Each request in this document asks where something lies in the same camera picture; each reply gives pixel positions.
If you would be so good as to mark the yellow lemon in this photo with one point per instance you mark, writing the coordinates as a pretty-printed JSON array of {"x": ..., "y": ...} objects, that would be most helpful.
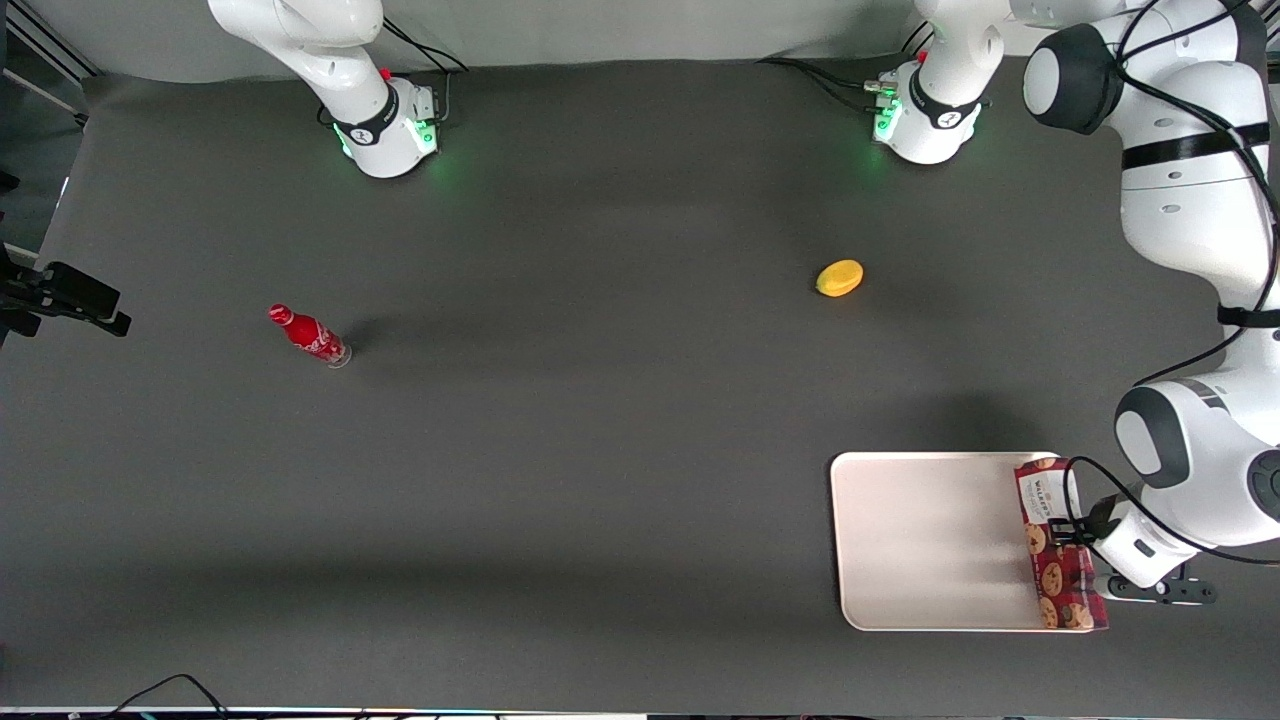
[{"x": 840, "y": 278}]

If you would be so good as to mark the metal frame rail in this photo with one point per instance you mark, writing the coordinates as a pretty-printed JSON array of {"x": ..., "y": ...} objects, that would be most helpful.
[{"x": 50, "y": 45}]

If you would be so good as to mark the red cookie box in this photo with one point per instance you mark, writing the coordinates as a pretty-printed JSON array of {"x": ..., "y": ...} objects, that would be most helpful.
[{"x": 1062, "y": 590}]

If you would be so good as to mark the dark grey table cloth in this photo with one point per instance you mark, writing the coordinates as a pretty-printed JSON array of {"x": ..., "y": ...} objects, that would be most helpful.
[{"x": 600, "y": 450}]

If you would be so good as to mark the white rectangular tray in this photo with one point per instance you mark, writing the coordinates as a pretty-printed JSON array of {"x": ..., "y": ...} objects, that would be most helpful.
[{"x": 930, "y": 540}]

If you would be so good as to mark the black camera clamp mount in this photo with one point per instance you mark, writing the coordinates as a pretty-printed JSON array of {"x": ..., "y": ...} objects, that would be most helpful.
[{"x": 70, "y": 295}]

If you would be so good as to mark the red cola bottle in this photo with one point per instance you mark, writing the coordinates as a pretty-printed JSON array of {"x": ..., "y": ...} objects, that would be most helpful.
[{"x": 308, "y": 334}]

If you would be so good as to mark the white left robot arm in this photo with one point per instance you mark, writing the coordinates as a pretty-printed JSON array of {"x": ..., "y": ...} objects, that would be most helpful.
[{"x": 1190, "y": 200}]

